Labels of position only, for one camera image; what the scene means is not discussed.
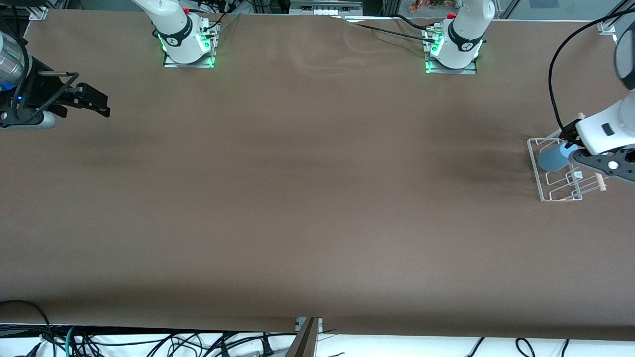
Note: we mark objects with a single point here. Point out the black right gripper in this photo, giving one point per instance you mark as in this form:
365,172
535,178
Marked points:
38,92

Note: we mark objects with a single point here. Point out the blue plastic cup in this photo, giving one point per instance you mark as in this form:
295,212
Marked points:
553,158

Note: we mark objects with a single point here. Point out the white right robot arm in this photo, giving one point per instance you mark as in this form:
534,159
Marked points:
173,29

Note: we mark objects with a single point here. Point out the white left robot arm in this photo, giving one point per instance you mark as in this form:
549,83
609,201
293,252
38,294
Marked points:
464,44

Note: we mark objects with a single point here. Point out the orange red small object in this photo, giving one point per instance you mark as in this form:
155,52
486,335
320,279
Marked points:
421,5

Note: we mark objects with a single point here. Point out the grey electrical box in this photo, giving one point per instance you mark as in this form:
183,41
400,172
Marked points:
325,6

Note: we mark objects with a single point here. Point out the brown table cover sheet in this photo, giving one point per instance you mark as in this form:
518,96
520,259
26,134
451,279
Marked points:
317,223

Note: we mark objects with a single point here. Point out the black power plug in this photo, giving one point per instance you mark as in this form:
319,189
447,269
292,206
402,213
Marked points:
268,347

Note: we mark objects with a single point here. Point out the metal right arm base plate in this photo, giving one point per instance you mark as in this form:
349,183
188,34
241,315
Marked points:
188,65

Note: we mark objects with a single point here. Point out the small aluminium corner bracket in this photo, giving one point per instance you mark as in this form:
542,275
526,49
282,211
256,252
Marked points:
38,13

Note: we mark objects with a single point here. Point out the aluminium frame beam with bracket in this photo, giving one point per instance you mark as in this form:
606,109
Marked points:
607,26

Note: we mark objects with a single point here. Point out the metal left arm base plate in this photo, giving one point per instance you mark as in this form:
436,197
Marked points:
451,71

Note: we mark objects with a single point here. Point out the aluminium profile post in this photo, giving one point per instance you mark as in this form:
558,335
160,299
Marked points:
307,342

